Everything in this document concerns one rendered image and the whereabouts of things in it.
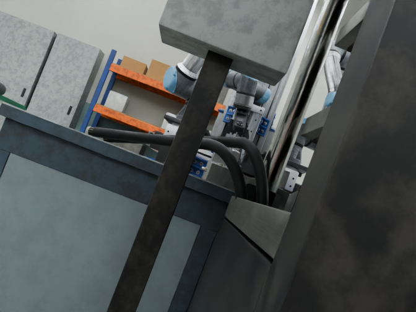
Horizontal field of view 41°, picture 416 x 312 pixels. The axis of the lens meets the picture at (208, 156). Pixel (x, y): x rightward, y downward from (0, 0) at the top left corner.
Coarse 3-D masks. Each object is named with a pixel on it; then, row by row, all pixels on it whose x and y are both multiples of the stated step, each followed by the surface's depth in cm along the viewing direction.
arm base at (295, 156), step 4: (296, 144) 260; (300, 144) 261; (296, 148) 260; (300, 148) 262; (292, 152) 259; (296, 152) 260; (300, 152) 262; (292, 156) 258; (296, 156) 261; (300, 156) 262; (292, 160) 258; (296, 160) 259; (300, 160) 262; (300, 164) 263
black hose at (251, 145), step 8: (208, 136) 157; (216, 136) 155; (224, 144) 151; (232, 144) 148; (240, 144) 145; (248, 144) 142; (248, 152) 141; (256, 152) 140; (256, 160) 138; (256, 168) 138; (264, 168) 138; (256, 176) 137; (264, 176) 137; (256, 184) 137; (264, 184) 136; (256, 192) 137; (264, 192) 136; (256, 200) 137; (264, 200) 135
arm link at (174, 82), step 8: (192, 56) 253; (184, 64) 256; (192, 64) 254; (200, 64) 255; (168, 72) 260; (176, 72) 256; (184, 72) 255; (192, 72) 256; (168, 80) 258; (176, 80) 255; (184, 80) 256; (192, 80) 258; (168, 88) 257; (176, 88) 257; (184, 88) 259; (192, 88) 261; (184, 96) 262
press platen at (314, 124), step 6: (318, 114) 128; (324, 114) 121; (306, 120) 140; (312, 120) 133; (318, 120) 125; (324, 120) 119; (306, 126) 137; (312, 126) 130; (318, 126) 123; (306, 132) 134; (312, 132) 131; (318, 132) 128; (312, 138) 138
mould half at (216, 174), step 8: (232, 152) 184; (216, 160) 184; (208, 168) 187; (216, 168) 171; (224, 168) 172; (208, 176) 171; (216, 176) 171; (224, 176) 171; (248, 176) 172; (224, 184) 171; (232, 184) 171; (280, 184) 184; (280, 192) 172; (288, 192) 172; (280, 208) 172
